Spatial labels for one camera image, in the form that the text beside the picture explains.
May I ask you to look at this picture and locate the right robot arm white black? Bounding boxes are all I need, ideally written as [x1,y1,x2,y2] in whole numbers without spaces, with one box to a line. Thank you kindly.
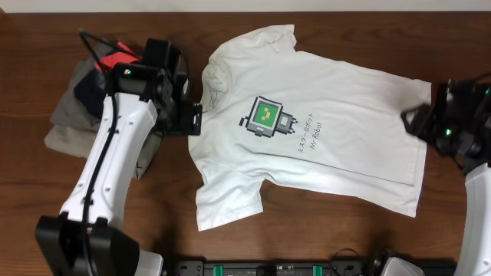
[364,74,490,276]

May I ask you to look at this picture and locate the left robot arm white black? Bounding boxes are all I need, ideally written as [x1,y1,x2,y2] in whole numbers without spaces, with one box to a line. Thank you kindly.
[35,38,203,276]

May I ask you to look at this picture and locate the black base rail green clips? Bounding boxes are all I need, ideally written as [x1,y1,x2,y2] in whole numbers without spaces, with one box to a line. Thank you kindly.
[161,248,457,276]

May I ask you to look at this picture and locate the folded black red shorts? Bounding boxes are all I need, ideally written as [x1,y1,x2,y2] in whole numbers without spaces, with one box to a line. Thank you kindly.
[74,42,141,119]

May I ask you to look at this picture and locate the white t-shirt with robot print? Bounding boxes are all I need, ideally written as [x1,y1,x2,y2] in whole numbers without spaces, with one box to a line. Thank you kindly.
[189,25,431,231]

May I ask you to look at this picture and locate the folded grey olive garment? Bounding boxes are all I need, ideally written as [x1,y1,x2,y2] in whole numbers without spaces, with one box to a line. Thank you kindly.
[44,58,163,179]

